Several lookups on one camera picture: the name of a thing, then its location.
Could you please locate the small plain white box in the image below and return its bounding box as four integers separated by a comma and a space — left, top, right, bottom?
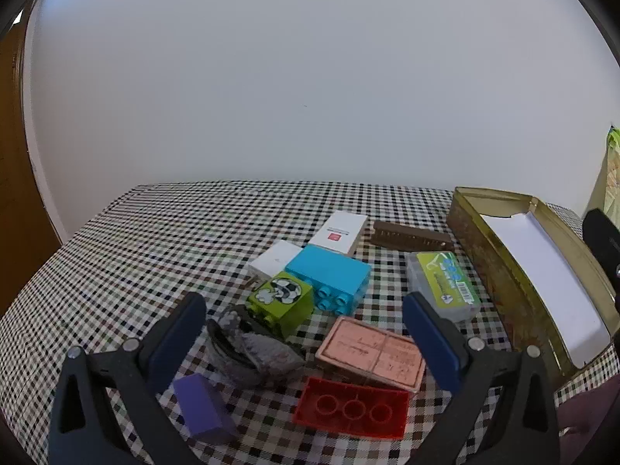
248, 241, 301, 279

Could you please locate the white box with red label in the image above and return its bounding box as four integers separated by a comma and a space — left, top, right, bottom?
307, 210, 369, 257

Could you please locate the person's dark clothing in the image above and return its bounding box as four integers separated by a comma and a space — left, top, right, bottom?
557, 382, 620, 465

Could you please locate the green printed building block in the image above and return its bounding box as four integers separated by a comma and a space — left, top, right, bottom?
247, 274, 315, 340

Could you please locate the green patterned bag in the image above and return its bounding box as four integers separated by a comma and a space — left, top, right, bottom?
588, 126, 620, 224

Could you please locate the black hair claw clip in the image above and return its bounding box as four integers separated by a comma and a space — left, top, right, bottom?
206, 303, 306, 388

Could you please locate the brown wooden door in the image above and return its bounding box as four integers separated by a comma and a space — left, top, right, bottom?
0, 0, 64, 320

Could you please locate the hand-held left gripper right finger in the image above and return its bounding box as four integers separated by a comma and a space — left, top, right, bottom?
402, 292, 563, 465

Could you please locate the brown comb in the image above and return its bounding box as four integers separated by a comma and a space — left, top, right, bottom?
370, 219, 456, 253

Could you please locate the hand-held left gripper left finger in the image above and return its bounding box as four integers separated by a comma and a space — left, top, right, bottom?
47, 292, 209, 465

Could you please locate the white paper liner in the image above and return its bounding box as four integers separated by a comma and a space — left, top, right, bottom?
479, 210, 611, 369

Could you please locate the checkered tablecloth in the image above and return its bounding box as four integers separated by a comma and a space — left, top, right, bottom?
0, 181, 620, 465

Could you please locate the green label dental floss box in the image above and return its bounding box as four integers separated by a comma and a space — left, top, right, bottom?
406, 251, 482, 323

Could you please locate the red building block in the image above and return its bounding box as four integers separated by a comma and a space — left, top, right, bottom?
293, 377, 410, 441

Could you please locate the gold tin box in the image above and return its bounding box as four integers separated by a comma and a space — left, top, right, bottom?
446, 186, 620, 386

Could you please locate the purple plug adapter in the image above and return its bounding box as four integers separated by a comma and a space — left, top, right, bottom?
172, 374, 238, 445

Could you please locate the pink metallic box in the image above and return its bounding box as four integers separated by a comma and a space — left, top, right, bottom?
315, 315, 427, 393

